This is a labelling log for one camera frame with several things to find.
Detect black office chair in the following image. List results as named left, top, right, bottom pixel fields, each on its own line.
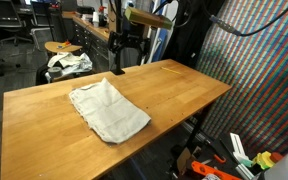
left=0, top=0, right=32, bottom=46

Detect white towel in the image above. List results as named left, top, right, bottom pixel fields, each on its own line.
left=69, top=78, right=151, bottom=144

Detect crumpled white cloth pile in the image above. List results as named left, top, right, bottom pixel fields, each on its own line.
left=47, top=52, right=93, bottom=74

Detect wrist camera gold block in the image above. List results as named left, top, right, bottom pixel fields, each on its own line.
left=124, top=7, right=172, bottom=29

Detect small round wooden table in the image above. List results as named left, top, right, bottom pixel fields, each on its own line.
left=45, top=41, right=81, bottom=53

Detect wooden workbench with drawers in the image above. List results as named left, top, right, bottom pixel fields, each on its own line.
left=62, top=11, right=112, bottom=72

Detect yellow pencil on table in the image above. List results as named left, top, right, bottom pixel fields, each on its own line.
left=160, top=67, right=181, bottom=75

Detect grey tape roll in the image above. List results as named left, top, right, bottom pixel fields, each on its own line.
left=48, top=67, right=62, bottom=78

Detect black camera pole stand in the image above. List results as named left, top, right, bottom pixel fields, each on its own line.
left=112, top=0, right=125, bottom=75

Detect yellow green plastic toy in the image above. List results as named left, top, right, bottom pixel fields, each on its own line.
left=253, top=151, right=274, bottom=170

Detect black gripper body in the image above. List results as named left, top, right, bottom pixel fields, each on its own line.
left=120, top=32, right=146, bottom=50

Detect black table leg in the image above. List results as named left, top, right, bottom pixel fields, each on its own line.
left=170, top=103, right=215, bottom=174

